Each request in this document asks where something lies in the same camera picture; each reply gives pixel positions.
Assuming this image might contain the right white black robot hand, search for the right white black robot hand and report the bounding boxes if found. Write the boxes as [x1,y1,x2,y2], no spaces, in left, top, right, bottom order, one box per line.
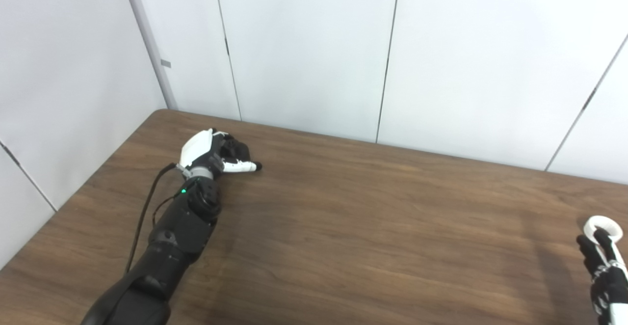
[576,229,628,325]

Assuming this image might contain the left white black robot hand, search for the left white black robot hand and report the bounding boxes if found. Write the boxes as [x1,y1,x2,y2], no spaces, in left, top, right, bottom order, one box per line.
[177,128,262,174]

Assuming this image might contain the white ring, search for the white ring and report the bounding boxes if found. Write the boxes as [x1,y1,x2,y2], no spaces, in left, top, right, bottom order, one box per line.
[583,216,623,242]

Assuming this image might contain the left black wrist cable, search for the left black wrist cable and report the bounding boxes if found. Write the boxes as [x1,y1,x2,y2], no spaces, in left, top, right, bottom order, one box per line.
[125,163,183,273]

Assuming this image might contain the grey wall corner strip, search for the grey wall corner strip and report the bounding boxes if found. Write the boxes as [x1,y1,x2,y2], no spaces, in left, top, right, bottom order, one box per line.
[119,0,179,110]

